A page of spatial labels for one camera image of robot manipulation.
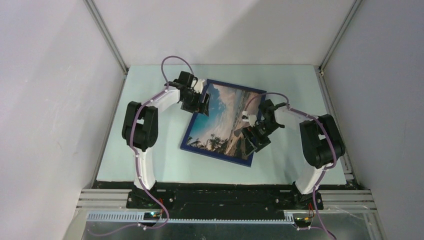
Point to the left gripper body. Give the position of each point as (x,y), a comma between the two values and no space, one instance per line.
(192,103)

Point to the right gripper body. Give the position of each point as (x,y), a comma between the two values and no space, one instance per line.
(261,132)

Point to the beach photo print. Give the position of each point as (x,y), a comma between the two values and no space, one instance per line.
(222,122)

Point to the wooden picture frame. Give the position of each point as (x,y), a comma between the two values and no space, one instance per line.
(198,149)

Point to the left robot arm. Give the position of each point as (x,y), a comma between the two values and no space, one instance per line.
(140,128)

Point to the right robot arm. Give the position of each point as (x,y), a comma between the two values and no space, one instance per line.
(321,142)

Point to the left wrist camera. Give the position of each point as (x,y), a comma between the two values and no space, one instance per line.
(198,85)

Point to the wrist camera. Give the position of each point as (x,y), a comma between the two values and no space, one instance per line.
(198,85)
(249,118)

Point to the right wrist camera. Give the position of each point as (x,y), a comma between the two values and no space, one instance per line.
(249,118)

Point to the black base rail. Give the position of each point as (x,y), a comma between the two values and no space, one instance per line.
(212,201)

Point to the aluminium base frame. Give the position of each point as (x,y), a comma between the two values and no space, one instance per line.
(113,214)

